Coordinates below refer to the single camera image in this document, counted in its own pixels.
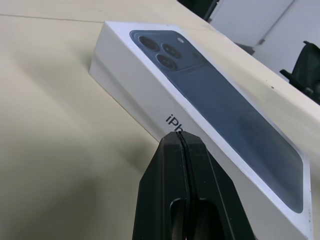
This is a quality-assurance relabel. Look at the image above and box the white phone box lid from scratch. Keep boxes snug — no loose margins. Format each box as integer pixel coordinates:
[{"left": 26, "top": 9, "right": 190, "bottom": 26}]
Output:
[{"left": 88, "top": 21, "right": 315, "bottom": 232}]

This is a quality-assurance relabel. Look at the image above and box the black angular object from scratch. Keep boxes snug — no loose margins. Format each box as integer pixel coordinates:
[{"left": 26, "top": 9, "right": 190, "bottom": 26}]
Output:
[{"left": 279, "top": 40, "right": 320, "bottom": 105}]

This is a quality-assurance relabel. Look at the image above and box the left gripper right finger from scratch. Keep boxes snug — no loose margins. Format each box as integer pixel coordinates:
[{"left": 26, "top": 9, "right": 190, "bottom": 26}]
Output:
[{"left": 178, "top": 131, "right": 242, "bottom": 240}]

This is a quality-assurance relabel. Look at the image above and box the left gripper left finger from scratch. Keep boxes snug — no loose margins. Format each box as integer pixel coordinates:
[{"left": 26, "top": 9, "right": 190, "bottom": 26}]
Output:
[{"left": 136, "top": 132, "right": 191, "bottom": 240}]

